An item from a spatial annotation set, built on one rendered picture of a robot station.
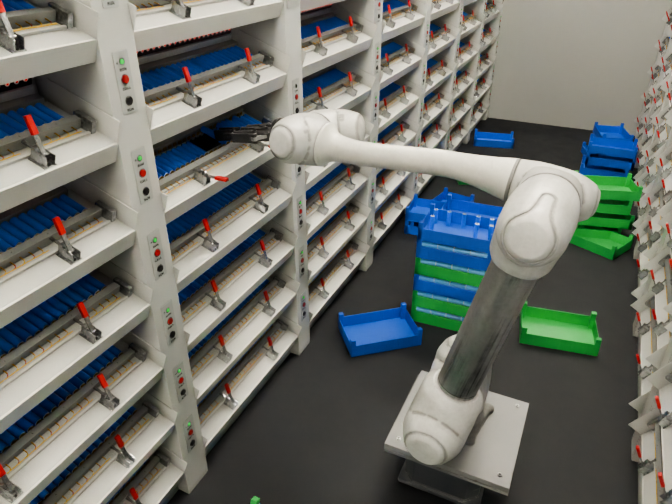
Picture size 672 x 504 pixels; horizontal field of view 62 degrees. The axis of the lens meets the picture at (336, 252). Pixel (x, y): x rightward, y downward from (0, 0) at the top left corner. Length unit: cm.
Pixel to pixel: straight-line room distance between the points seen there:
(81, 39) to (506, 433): 144
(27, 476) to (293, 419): 95
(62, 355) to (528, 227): 96
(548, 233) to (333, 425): 119
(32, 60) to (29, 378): 60
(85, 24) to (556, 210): 93
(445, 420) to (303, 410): 77
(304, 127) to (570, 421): 142
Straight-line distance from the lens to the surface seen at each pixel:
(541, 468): 201
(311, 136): 126
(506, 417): 181
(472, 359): 131
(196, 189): 147
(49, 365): 130
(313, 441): 197
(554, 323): 261
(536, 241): 107
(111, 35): 122
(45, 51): 112
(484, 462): 167
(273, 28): 178
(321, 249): 229
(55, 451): 140
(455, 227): 238
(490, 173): 129
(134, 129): 127
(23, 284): 118
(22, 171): 113
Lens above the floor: 148
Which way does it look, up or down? 30 degrees down
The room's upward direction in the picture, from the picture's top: straight up
